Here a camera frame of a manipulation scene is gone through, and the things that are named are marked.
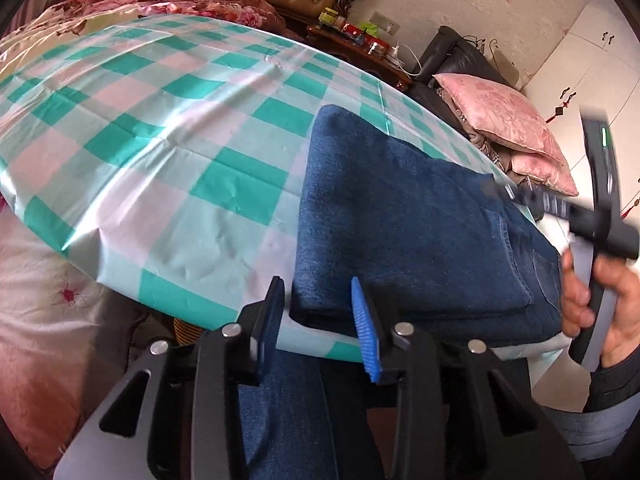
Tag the yellow jar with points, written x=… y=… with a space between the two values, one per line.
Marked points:
x=328 y=16

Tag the dark wooden nightstand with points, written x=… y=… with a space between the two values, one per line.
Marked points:
x=350 y=55

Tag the cream satin bedding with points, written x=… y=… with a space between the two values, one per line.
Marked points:
x=45 y=27

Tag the person's leg in jeans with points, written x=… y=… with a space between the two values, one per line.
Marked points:
x=285 y=420

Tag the large pink pillow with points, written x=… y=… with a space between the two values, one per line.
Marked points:
x=500 y=110

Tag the person's right hand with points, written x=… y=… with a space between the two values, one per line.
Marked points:
x=627 y=310

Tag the person's right forearm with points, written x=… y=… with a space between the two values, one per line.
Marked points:
x=610 y=410

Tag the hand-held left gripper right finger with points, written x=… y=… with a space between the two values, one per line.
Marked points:
x=365 y=330

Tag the wall socket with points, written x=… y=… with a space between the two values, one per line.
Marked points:
x=387 y=21

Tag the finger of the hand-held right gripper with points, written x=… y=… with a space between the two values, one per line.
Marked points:
x=540 y=202

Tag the orange striped cloth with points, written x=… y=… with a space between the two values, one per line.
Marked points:
x=186 y=331

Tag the red knot ornament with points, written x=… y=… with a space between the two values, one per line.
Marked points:
x=560 y=112

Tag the white power strip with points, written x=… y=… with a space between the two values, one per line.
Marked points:
x=394 y=57

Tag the white flowered quilt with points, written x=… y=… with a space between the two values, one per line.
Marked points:
x=50 y=320

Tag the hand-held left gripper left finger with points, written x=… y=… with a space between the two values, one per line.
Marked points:
x=270 y=320

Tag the blue denim pants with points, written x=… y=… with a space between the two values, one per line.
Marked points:
x=400 y=220

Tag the white wardrobe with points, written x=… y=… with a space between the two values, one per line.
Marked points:
x=600 y=70

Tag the green white checked tablecloth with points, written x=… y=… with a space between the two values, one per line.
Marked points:
x=175 y=125

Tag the green packet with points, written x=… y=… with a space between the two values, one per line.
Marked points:
x=371 y=28

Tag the small pink pillow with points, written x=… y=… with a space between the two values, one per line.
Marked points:
x=545 y=172

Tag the black leather armchair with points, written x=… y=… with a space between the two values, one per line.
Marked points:
x=465 y=60

